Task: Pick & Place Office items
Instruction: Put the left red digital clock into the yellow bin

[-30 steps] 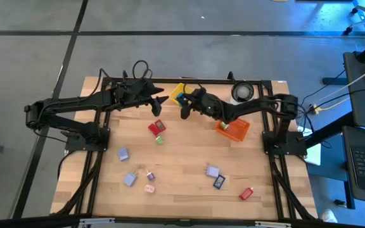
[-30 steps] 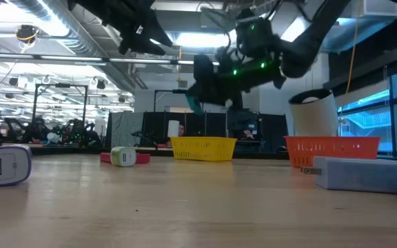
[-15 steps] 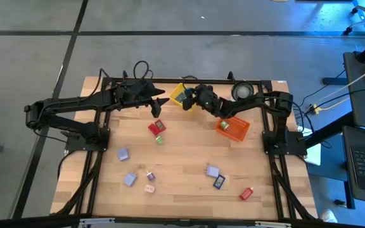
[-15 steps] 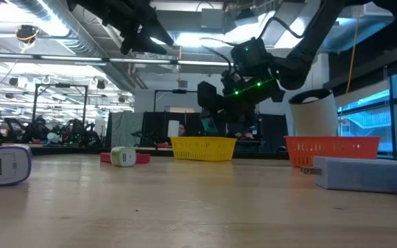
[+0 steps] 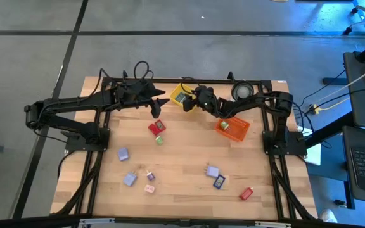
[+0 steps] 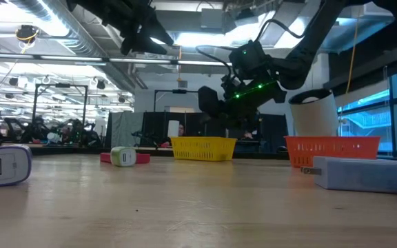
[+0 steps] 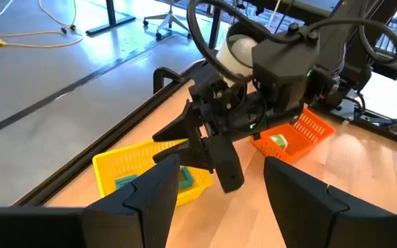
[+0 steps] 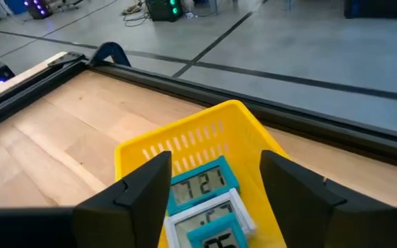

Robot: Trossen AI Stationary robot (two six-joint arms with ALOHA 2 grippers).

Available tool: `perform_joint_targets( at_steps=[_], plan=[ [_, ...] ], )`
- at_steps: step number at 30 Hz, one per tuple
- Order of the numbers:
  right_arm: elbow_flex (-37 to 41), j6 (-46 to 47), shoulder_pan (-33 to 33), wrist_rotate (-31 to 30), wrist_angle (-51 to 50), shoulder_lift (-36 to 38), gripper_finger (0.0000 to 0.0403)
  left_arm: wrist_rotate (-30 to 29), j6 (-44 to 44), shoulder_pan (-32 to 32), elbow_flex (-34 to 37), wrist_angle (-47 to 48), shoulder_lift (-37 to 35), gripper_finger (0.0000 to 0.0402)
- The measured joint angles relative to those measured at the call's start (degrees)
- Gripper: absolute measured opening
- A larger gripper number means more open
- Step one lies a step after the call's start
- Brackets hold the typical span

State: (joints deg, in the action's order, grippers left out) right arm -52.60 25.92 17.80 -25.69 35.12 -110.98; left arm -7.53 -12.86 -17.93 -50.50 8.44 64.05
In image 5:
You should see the red USB charger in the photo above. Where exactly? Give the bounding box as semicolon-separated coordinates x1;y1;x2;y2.
239;187;254;201

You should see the black desk stand leg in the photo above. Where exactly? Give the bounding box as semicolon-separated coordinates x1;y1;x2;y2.
302;112;356;148

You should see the lavender USB wall charger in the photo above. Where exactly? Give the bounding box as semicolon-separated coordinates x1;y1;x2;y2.
205;164;221;179
117;147;130;162
122;172;138;187

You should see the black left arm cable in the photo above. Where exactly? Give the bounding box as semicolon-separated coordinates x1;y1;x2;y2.
98;60;155;96

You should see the black side desk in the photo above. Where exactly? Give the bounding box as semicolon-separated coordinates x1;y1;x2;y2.
342;50;365;131

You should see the white cylinder with black rim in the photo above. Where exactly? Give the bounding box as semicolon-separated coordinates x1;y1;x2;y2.
231;80;255;102

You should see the office chair base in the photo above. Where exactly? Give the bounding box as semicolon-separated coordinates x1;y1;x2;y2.
343;0;365;36

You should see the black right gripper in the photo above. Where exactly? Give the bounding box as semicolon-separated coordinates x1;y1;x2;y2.
182;84;221;117

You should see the orange plastic basket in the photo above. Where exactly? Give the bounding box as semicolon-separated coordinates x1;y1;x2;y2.
215;116;251;143

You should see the white paper sheet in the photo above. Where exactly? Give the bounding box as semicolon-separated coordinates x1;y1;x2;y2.
297;125;322;167

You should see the blue pocket calculator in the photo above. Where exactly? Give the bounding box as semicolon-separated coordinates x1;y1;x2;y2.
213;174;226;190

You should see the yellow plastic basket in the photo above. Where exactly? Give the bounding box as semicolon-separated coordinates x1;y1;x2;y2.
169;82;202;112

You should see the yellow plug with cable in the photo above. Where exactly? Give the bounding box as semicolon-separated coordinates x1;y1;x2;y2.
311;97;351;115

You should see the black aluminium table frame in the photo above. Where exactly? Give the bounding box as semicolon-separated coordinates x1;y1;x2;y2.
51;71;318;222

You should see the white cable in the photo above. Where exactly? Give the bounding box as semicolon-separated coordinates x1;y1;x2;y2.
315;60;365;104

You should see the black frame crossbar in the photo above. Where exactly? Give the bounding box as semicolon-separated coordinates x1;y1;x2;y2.
0;213;365;228

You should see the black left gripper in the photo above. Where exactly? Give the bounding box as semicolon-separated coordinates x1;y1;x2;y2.
115;79;170;120

